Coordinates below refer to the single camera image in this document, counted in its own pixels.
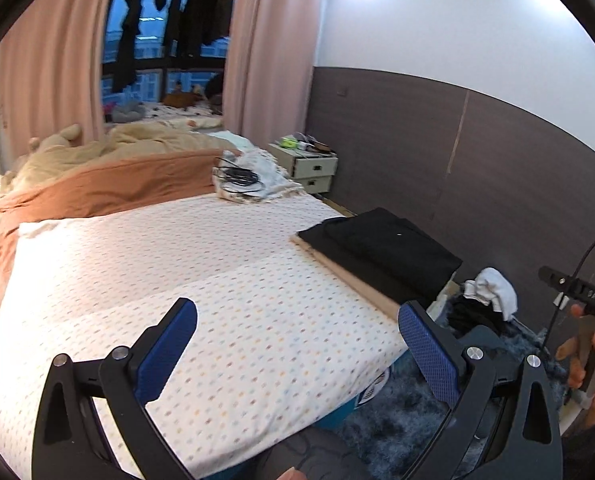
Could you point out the hanging dark garment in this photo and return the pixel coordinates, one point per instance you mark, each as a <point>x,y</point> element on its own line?
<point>202,15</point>
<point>127,45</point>

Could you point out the patterned fringed cloth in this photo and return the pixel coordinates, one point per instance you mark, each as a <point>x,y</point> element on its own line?
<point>277,185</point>

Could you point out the cream nightstand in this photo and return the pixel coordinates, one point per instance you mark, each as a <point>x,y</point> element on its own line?
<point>307,167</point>

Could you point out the person's right forearm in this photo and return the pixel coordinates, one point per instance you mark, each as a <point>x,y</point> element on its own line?
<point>592,445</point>

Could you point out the brown plush toy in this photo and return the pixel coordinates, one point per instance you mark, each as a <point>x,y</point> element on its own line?
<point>182,99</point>

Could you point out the folded black garment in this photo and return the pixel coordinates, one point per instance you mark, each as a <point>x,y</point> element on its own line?
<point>417,275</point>

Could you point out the pile of black clothes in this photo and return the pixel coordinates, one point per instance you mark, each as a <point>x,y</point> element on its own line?
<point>472,315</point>

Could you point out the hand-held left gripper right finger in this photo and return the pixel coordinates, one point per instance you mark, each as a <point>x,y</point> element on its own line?
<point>430,355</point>

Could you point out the floral white bed sheet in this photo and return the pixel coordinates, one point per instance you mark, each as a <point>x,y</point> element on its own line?
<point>202,270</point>

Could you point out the orange duvet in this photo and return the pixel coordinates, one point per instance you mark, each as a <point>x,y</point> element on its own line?
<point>102,185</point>

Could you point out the dark window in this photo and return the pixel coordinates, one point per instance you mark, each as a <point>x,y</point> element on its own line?
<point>152,45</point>

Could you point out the crumpled white cloth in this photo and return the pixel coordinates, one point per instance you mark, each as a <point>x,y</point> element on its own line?
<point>495,290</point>

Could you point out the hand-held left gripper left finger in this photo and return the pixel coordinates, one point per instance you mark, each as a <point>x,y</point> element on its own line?
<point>165,355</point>

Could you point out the grey cushion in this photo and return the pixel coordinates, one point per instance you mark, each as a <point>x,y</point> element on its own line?
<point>127,111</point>

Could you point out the blue shaggy rug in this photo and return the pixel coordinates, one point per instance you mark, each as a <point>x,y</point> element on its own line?
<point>387,440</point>

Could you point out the beige blanket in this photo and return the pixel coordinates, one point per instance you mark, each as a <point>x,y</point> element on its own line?
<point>137,145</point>

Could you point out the beige plush toy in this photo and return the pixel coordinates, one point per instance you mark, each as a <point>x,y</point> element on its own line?
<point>57,140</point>

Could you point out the green item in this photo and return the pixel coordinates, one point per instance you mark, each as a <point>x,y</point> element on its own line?
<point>291,142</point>

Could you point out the blue bed base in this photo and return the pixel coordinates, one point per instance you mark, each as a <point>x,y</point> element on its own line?
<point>347,410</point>

